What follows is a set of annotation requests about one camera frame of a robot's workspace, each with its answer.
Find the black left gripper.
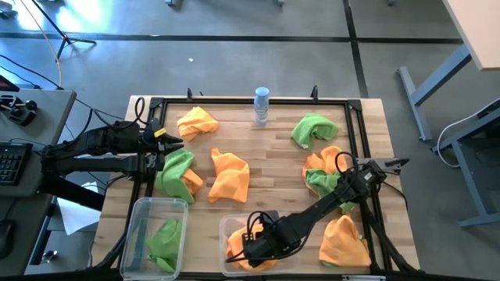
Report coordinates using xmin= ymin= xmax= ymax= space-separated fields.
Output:
xmin=139 ymin=119 xmax=184 ymax=173

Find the clear plastic bin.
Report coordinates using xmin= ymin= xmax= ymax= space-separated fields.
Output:
xmin=119 ymin=197 xmax=190 ymax=281
xmin=218 ymin=212 xmax=301 ymax=277

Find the clear bottle with blue cap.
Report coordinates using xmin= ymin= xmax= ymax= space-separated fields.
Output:
xmin=252 ymin=86 xmax=271 ymax=126

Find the black metal beam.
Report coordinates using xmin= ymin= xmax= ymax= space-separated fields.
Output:
xmin=37 ymin=170 xmax=106 ymax=212

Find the white paper sheet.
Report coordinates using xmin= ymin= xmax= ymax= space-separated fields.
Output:
xmin=56 ymin=181 xmax=102 ymax=237

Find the grey side desk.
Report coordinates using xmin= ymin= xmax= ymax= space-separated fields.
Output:
xmin=0 ymin=88 xmax=77 ymax=198

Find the black tripod stand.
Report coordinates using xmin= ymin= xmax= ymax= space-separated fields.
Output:
xmin=30 ymin=0 xmax=98 ymax=62

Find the black desk clamp tool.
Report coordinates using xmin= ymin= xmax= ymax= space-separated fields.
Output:
xmin=0 ymin=93 xmax=38 ymax=127

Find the black backlit keyboard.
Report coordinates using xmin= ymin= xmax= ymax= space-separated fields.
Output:
xmin=0 ymin=142 xmax=34 ymax=187

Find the silver caster wheel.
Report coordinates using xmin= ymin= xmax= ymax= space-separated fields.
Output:
xmin=41 ymin=249 xmax=59 ymax=265

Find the grey low desk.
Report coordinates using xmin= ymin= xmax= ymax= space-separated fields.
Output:
xmin=0 ymin=193 xmax=54 ymax=277

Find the black red-edged device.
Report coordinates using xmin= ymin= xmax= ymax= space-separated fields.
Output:
xmin=0 ymin=73 xmax=20 ymax=93

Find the black computer mouse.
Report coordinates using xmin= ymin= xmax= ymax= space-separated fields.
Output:
xmin=0 ymin=219 xmax=16 ymax=261

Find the beige desk top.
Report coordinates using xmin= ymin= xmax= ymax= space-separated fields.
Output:
xmin=441 ymin=0 xmax=500 ymax=72

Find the black aluminium table frame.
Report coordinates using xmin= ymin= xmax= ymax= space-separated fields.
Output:
xmin=84 ymin=96 xmax=421 ymax=281

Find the yellow floor cable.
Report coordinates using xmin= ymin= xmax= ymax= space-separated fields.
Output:
xmin=18 ymin=0 xmax=63 ymax=90

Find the black floor cable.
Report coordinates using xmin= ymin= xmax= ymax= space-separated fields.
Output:
xmin=0 ymin=54 xmax=126 ymax=121

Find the grey desk leg frame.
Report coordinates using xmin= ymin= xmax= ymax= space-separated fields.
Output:
xmin=431 ymin=97 xmax=500 ymax=229
xmin=396 ymin=43 xmax=473 ymax=142

